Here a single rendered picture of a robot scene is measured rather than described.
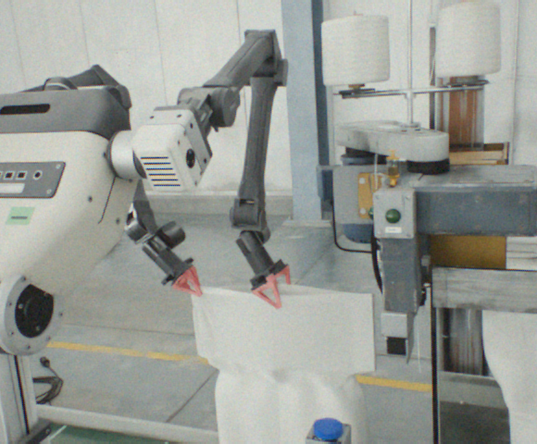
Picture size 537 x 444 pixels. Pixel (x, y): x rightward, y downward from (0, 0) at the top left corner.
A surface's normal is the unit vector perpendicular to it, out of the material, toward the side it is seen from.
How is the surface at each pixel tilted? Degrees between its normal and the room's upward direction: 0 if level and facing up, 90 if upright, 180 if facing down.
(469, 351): 90
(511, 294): 90
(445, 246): 90
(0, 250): 50
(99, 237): 115
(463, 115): 90
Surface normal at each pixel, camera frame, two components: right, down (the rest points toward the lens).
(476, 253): -0.36, 0.25
